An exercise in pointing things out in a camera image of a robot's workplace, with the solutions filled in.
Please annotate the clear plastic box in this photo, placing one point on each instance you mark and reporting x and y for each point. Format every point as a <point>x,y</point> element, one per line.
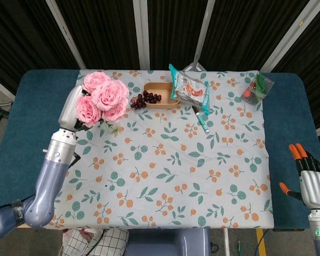
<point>258,96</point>

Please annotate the orange berry print tablecloth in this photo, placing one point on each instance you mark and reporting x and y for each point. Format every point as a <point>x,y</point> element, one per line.
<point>176,165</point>

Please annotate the green and black marker pen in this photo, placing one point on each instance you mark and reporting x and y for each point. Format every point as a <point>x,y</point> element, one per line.
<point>200,118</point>

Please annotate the blue-grey robot torso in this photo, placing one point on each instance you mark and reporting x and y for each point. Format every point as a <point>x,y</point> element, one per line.
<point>168,242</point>

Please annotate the dark red artificial grapes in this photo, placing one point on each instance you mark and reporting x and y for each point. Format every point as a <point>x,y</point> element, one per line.
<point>145,98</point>

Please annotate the pink artificial peony bouquet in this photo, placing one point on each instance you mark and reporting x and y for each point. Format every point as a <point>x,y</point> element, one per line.
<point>106,96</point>

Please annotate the white checkered bag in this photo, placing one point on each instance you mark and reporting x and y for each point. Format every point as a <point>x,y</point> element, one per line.
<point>96,242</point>

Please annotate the brown paper food tray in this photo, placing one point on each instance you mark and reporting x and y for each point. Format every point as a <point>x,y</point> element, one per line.
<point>160,87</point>

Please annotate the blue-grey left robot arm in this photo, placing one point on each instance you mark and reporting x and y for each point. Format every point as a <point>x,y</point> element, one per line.
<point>48,173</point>

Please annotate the blue table cover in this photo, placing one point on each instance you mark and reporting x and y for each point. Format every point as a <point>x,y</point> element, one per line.
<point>34,106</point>

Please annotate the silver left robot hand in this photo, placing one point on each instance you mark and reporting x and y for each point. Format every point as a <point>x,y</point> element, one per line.
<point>69,109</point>

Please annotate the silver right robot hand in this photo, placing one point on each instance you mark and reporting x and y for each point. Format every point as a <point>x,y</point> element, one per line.
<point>313,186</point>

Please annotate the white metal frame post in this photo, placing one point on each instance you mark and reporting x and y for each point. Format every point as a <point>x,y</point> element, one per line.
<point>202,32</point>
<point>66,37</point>
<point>288,34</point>
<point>142,34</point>

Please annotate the red cap piece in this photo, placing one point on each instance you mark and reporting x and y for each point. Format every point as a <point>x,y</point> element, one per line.
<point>247,94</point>

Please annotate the green packet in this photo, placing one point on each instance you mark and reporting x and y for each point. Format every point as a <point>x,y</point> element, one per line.
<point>260,82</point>

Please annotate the clear teal-edged snack bag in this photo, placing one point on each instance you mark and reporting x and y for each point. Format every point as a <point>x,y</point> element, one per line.
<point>189,90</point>

